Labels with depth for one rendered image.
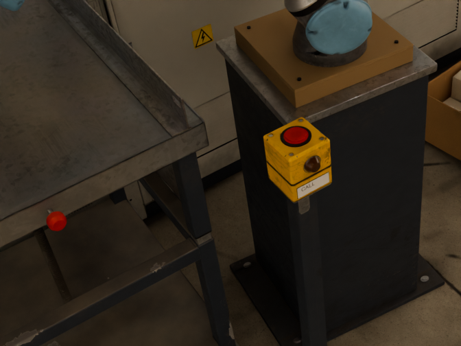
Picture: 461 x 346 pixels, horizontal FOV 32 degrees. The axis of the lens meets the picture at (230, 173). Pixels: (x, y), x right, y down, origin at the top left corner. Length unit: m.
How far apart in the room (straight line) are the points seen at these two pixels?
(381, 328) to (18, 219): 1.10
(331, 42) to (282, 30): 0.32
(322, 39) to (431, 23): 1.38
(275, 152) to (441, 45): 1.64
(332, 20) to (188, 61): 0.88
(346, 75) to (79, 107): 0.53
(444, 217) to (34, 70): 1.28
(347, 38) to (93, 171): 0.50
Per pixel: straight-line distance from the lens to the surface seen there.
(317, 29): 1.40
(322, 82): 1.58
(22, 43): 1.77
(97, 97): 1.54
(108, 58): 1.63
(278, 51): 1.66
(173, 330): 1.97
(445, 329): 2.15
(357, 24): 1.41
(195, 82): 2.25
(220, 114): 2.37
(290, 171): 1.26
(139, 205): 2.43
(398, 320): 2.15
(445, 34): 2.84
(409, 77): 1.66
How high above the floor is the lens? 1.74
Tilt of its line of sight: 43 degrees down
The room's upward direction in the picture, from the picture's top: 10 degrees counter-clockwise
